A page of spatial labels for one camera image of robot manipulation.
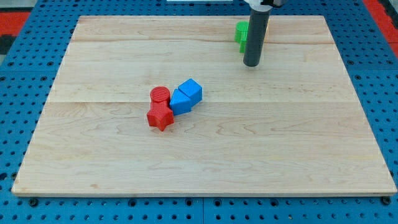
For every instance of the light wooden board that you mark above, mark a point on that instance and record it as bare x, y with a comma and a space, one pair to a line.
291, 127

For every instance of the blue triangular block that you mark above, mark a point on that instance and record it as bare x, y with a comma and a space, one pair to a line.
180, 103

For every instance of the blue cube block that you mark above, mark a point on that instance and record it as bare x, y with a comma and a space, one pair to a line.
192, 90

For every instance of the red star block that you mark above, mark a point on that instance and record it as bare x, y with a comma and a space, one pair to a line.
160, 115

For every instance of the red cylinder block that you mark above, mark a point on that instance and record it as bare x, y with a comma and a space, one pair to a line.
160, 94

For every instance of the green block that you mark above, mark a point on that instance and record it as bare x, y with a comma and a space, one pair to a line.
240, 36

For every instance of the yellow block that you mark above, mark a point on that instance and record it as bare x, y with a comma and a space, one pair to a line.
266, 33

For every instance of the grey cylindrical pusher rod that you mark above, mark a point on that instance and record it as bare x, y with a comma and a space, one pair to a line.
258, 22

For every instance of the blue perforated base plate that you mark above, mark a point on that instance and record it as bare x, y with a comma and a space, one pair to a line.
38, 34

